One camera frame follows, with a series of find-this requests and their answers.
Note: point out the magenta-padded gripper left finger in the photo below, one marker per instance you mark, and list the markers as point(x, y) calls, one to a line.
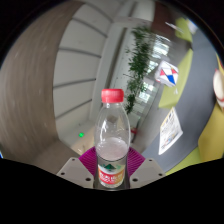
point(75, 171)

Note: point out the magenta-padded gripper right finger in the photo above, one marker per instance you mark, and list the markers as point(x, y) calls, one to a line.
point(146, 173)

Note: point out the clear red-capped water bottle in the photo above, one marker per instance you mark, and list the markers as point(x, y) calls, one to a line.
point(112, 150)

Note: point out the green exit sign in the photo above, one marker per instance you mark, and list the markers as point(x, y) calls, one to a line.
point(81, 135)

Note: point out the green upholstered seat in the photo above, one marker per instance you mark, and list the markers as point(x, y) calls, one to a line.
point(183, 163)

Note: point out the grey seat with magazine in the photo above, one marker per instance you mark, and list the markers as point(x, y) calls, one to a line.
point(196, 100)

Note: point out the white cube with coloured triangles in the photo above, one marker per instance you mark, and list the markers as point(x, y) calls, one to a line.
point(167, 74)

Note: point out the row of potted green plants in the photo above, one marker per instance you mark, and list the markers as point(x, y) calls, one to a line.
point(140, 63)

